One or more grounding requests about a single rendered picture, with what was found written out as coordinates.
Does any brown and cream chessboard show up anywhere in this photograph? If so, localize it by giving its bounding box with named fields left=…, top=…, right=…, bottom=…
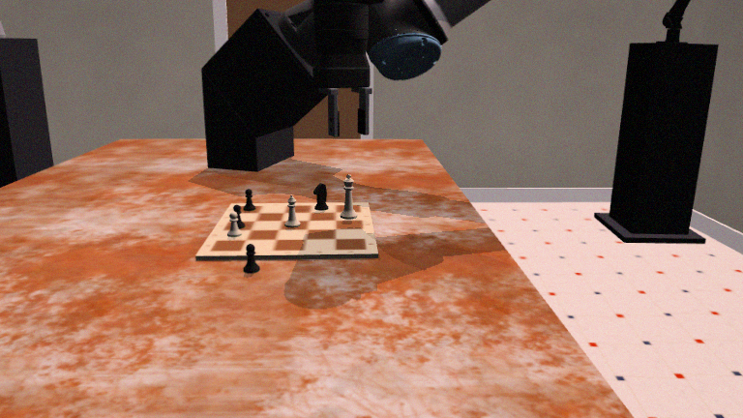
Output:
left=195, top=202, right=378, bottom=260

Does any white chess king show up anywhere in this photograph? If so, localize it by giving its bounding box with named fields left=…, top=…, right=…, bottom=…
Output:
left=341, top=174, right=357, bottom=219

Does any white bishop chess piece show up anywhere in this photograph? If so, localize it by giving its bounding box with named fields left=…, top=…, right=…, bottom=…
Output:
left=284, top=195, right=300, bottom=227

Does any white pawn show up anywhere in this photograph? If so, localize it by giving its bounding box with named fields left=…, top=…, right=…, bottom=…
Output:
left=227, top=212, right=242, bottom=237

